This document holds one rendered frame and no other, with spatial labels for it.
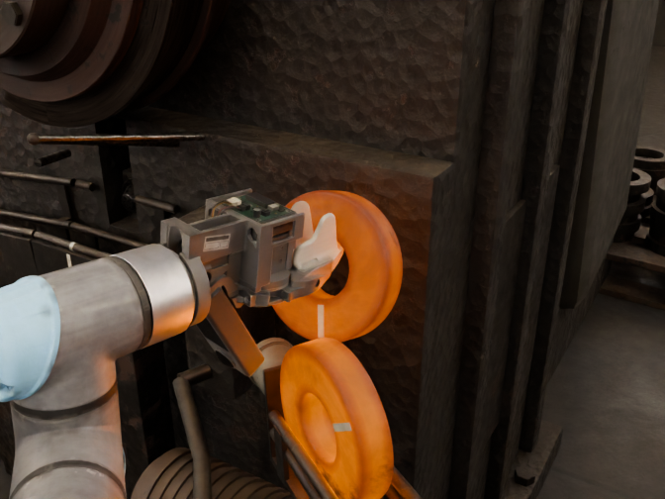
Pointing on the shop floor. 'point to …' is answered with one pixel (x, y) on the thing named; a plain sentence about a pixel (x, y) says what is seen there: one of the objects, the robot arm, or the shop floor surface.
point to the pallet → (643, 201)
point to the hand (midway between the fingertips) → (332, 249)
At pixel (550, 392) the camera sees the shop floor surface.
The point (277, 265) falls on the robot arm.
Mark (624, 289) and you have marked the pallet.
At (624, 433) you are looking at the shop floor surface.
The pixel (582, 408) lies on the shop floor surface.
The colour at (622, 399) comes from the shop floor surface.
